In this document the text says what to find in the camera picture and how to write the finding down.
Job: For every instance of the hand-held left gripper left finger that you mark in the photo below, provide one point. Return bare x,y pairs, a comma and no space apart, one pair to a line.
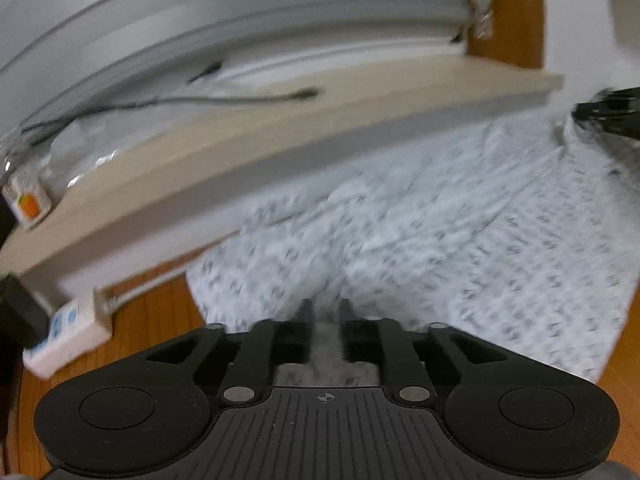
305,330

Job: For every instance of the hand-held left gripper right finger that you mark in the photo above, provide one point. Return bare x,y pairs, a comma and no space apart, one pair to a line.
346,330

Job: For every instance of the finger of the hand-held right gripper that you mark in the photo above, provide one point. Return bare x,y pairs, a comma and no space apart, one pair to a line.
627,147
615,106

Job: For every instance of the white patterned pajama top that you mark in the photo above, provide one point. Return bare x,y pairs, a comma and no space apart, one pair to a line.
450,235

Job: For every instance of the beige window sill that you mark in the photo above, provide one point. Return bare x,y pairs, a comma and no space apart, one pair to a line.
250,150

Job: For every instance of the white power strip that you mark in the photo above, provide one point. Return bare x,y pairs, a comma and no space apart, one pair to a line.
75,332

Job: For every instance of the clear plastic bag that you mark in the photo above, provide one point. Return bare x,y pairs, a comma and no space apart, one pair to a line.
90,160

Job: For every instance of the black power adapter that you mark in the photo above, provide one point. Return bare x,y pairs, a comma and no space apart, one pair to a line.
20,310

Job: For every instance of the black case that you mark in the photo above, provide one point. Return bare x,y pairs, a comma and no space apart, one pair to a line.
9,390

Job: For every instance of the clear bottle orange label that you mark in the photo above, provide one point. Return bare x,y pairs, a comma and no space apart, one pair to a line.
27,195

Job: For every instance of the grey window blind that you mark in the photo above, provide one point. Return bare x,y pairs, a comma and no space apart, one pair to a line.
225,5

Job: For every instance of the wooden window frame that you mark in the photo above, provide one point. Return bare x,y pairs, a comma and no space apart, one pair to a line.
510,15

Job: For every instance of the white window rail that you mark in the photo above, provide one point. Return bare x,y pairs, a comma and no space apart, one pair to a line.
350,57

